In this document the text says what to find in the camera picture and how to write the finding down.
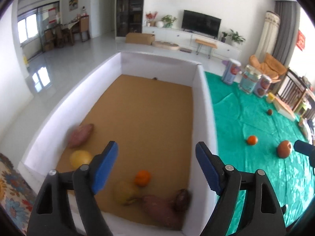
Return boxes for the purple sweet potato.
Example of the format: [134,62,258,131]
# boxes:
[67,124,95,148]
[140,195,183,230]

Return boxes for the food tin can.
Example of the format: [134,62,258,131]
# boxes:
[254,75,272,98]
[221,59,241,85]

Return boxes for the floral patterned cushion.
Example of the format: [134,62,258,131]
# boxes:
[1,154,36,235]

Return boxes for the red apple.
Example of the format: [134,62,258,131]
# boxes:
[277,140,293,159]

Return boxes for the white-edged book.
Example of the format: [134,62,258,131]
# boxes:
[272,98,296,122]

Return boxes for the red flower pot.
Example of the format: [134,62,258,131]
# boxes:
[146,11,158,27]

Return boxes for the right food tin can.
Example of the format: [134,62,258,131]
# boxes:
[254,75,272,98]

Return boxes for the green plant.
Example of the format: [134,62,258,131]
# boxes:
[161,15,177,28]
[222,29,246,47]

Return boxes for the left food tin can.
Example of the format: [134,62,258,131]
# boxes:
[221,59,241,85]

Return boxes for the red wall decoration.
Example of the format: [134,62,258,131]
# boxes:
[296,30,305,51]

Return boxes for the yellow round fruit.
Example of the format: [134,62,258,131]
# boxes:
[69,150,93,169]

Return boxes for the white cardboard box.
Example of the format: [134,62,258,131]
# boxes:
[18,52,217,235]

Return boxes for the grey curtain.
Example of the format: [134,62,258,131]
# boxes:
[272,1,301,68]

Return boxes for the brown cardboard box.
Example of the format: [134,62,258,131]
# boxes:
[125,32,155,45]

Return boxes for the wall painting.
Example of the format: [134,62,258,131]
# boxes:
[69,0,79,11]

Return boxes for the green tablecloth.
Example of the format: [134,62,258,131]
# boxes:
[205,73,314,226]

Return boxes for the yellow-green citrus fruit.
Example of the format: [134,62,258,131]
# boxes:
[113,181,142,206]

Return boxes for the green plant left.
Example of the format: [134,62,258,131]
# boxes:
[161,15,177,28]

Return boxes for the orange lounge chair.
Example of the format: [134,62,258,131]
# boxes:
[249,53,287,83]

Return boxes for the white standing air conditioner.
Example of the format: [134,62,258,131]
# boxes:
[255,11,281,62]

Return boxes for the small wooden bench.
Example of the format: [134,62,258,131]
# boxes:
[195,39,218,59]

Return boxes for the white tv cabinet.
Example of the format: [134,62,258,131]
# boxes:
[142,27,241,60]

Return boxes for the yellow lidded small jar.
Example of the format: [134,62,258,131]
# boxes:
[266,92,275,103]

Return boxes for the clear plastic jar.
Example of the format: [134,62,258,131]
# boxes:
[239,65,262,94]

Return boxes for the large orange tangerine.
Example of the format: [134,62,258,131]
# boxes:
[133,170,152,187]

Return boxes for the small orange tangerine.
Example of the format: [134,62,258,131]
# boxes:
[247,135,258,146]

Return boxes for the green plant right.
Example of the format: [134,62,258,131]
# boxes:
[222,29,246,47]

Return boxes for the black glass cabinet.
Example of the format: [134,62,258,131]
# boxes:
[116,0,144,37]

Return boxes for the wooden dining chair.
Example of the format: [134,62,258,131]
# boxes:
[276,68,309,111]

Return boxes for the round floor mat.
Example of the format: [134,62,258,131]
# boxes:
[152,41,180,51]

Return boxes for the black television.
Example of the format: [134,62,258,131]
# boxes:
[182,10,221,38]

